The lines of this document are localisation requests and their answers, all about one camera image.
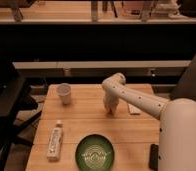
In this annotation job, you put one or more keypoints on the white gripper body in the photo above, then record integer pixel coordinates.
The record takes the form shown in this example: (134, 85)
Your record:
(110, 103)

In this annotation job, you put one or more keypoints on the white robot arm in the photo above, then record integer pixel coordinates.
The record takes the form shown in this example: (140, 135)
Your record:
(177, 130)

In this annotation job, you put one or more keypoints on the green ceramic bowl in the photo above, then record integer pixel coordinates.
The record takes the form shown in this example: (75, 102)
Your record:
(94, 153)

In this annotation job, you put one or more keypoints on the white rectangular box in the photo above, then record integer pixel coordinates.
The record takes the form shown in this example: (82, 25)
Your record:
(133, 110)

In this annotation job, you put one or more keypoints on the white paper cup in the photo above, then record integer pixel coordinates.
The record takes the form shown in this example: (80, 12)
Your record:
(64, 92)

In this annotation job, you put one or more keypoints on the long wooden background bench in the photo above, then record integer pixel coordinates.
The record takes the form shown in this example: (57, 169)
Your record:
(102, 68)

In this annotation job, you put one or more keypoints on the black remote control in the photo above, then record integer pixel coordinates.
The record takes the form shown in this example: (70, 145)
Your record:
(153, 157)

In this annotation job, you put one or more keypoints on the clear plastic bottle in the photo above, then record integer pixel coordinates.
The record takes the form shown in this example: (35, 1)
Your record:
(54, 145)

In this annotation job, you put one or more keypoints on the dark chair back right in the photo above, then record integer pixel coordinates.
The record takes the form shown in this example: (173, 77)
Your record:
(186, 86)

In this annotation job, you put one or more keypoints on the black office chair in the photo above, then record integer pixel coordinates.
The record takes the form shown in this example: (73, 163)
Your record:
(14, 97)

